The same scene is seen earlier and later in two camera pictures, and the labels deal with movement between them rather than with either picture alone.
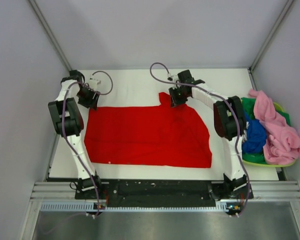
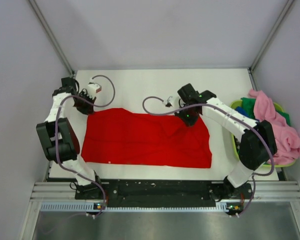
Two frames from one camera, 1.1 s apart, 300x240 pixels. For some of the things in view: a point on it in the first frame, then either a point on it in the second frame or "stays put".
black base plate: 156,193 stays put
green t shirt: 258,157 stays put
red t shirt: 166,135 stays put
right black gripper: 174,101 -> 189,122
